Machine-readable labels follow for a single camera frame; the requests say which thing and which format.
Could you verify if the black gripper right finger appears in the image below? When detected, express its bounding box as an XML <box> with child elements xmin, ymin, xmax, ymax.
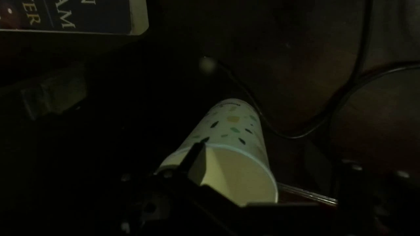
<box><xmin>335</xmin><ymin>158</ymin><xmax>420</xmax><ymax>236</ymax></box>

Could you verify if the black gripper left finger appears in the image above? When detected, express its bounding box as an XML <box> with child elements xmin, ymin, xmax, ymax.
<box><xmin>117</xmin><ymin>137</ymin><xmax>247</xmax><ymax>236</ymax></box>

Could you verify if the white speckled paper cup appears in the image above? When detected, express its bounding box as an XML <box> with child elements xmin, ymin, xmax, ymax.
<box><xmin>156</xmin><ymin>97</ymin><xmax>282</xmax><ymax>208</ymax></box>

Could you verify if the dark hardcover book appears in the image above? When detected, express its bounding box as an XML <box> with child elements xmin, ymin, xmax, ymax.
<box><xmin>0</xmin><ymin>0</ymin><xmax>152</xmax><ymax>36</ymax></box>

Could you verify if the black USB cable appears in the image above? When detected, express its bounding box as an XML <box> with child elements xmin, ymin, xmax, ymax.
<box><xmin>199</xmin><ymin>0</ymin><xmax>420</xmax><ymax>145</ymax></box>

